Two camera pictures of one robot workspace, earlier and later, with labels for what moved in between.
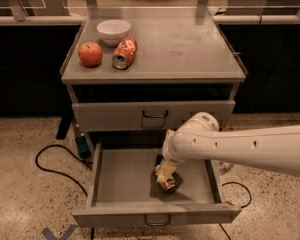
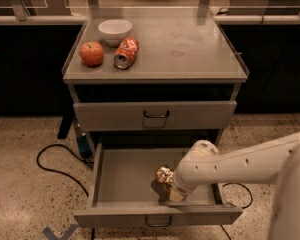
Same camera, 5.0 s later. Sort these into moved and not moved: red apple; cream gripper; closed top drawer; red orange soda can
Moved: cream gripper
Not moved: closed top drawer; red apple; red orange soda can
